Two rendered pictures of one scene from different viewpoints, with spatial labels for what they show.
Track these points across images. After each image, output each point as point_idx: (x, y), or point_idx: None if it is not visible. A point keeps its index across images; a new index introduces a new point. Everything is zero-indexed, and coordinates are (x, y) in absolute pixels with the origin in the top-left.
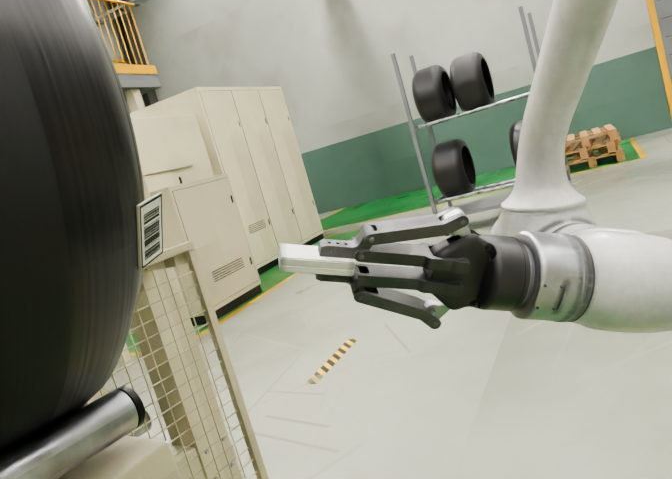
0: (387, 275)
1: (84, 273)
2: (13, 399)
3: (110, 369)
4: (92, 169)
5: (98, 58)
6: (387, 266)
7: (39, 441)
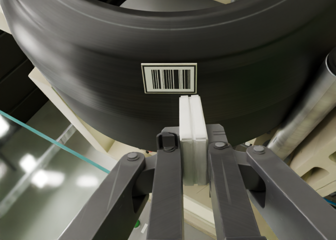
0: (215, 220)
1: (179, 121)
2: (245, 125)
3: (287, 76)
4: (119, 109)
5: (59, 68)
6: (215, 192)
7: (301, 101)
